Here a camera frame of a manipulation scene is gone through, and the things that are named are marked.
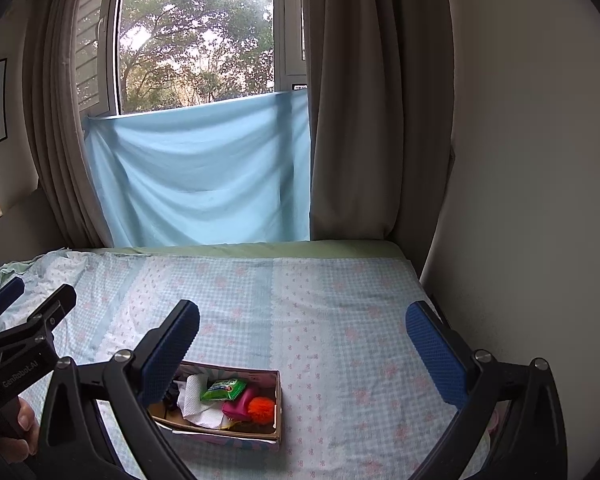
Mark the green wet wipes packet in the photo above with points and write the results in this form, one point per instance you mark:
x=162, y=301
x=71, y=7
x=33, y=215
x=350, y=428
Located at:
x=224, y=389

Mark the brown cardboard box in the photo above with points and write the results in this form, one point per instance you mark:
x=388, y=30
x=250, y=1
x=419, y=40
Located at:
x=275, y=410

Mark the beige headboard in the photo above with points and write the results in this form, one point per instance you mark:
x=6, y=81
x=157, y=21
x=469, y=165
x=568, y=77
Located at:
x=15, y=230

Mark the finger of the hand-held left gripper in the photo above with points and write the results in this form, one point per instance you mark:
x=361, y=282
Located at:
x=55, y=305
x=7, y=292

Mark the checked floral blanket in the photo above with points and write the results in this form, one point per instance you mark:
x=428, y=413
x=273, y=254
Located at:
x=305, y=320

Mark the orange pom-pom ball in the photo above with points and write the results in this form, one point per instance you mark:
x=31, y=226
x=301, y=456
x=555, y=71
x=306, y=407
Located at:
x=261, y=409

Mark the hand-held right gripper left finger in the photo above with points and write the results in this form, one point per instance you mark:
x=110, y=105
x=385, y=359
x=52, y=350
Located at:
x=172, y=350

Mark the pale green bed sheet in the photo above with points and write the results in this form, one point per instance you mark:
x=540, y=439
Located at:
x=260, y=249

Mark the pink floor item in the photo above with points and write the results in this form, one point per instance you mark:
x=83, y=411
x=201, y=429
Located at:
x=494, y=417

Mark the white mesh cloth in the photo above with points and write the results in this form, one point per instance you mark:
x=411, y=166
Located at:
x=195, y=400

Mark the pleated beige curtain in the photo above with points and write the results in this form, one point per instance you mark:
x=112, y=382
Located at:
x=55, y=110

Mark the window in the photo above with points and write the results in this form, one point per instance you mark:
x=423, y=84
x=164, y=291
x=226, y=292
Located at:
x=190, y=35

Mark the light blue hanging cloth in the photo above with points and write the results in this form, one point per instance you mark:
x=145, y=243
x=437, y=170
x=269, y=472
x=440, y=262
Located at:
x=195, y=175

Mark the person's left hand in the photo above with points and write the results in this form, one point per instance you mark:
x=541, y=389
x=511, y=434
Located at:
x=29, y=417

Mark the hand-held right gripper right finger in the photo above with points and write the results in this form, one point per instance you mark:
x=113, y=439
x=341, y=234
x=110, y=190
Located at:
x=437, y=355

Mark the wide beige curtain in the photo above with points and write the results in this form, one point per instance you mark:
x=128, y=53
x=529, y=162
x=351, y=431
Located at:
x=375, y=100

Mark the pale green crumpled cloth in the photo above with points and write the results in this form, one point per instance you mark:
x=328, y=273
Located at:
x=2, y=275

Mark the magenta pouch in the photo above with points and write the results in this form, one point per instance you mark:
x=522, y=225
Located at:
x=237, y=407

